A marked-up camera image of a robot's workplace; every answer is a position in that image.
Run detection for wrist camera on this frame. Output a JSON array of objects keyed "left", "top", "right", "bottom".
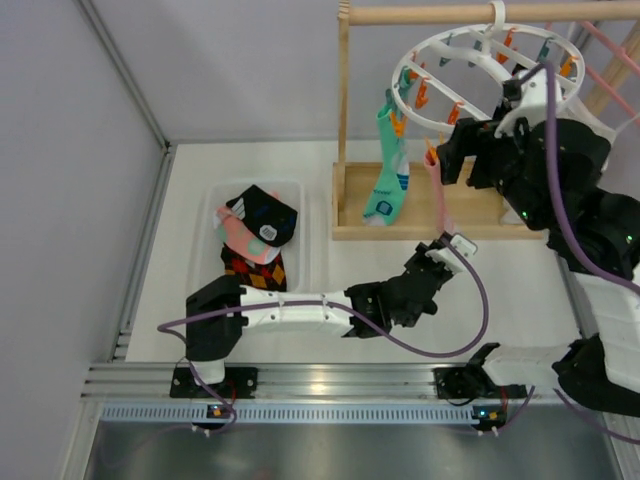
[
  {"left": 494, "top": 62, "right": 562, "bottom": 139},
  {"left": 426, "top": 232, "right": 478, "bottom": 275}
]

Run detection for slotted white cable duct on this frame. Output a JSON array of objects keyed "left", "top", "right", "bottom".
[{"left": 101, "top": 403, "right": 504, "bottom": 426}]

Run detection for white plastic basket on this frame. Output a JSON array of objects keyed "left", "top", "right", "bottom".
[{"left": 185, "top": 177, "right": 308, "bottom": 297}]

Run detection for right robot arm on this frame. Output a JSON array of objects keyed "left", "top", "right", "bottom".
[{"left": 437, "top": 116, "right": 639, "bottom": 417}]

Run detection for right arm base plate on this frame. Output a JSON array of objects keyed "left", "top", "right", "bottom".
[{"left": 433, "top": 366, "right": 528, "bottom": 402}]

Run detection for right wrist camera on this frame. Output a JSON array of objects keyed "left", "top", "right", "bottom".
[{"left": 494, "top": 62, "right": 562, "bottom": 139}]

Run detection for pink sock with green patches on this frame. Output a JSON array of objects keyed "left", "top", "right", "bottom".
[{"left": 424, "top": 149, "right": 455, "bottom": 234}]

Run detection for aluminium mounting rail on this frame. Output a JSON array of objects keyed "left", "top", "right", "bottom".
[{"left": 82, "top": 363, "right": 601, "bottom": 401}]

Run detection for white round clip hanger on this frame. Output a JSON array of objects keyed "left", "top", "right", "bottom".
[{"left": 381, "top": 1, "right": 586, "bottom": 138}]

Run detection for pink plastic hanger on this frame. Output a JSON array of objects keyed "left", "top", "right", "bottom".
[{"left": 544, "top": 20, "right": 640, "bottom": 121}]

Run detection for mint green sock blue stripes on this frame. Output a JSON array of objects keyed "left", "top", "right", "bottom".
[{"left": 363, "top": 89, "right": 410, "bottom": 226}]

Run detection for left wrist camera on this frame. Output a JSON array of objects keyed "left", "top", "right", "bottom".
[{"left": 426, "top": 232, "right": 478, "bottom": 275}]

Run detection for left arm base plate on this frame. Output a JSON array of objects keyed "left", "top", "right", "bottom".
[{"left": 169, "top": 364, "right": 259, "bottom": 400}]

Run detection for argyle red orange black sock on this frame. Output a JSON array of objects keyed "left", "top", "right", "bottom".
[{"left": 220, "top": 245, "right": 288, "bottom": 292}]

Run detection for wooden hanger rack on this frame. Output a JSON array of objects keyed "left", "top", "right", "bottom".
[{"left": 332, "top": 1, "right": 639, "bottom": 241}]

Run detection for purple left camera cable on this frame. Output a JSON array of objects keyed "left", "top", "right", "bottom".
[{"left": 157, "top": 234, "right": 490, "bottom": 419}]

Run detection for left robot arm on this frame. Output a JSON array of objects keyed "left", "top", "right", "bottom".
[{"left": 186, "top": 240, "right": 463, "bottom": 384}]

